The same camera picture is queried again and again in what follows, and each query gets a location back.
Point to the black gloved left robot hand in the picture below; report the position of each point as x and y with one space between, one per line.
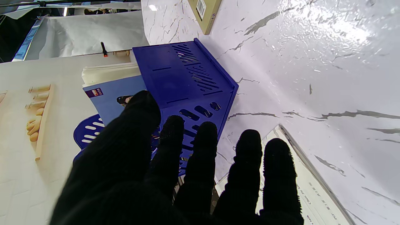
131 175

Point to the light blue cover book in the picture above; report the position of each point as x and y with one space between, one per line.
109 97

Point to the beige cover book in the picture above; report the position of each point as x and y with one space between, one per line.
206 15

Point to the white printed worksheet booklet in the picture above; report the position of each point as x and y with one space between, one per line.
312 193

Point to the wooden rack with utensils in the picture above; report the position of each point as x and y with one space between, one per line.
40 118

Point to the blue plastic file holder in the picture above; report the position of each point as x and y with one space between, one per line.
184 81

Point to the red and black clamp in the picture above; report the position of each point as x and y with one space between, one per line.
104 50

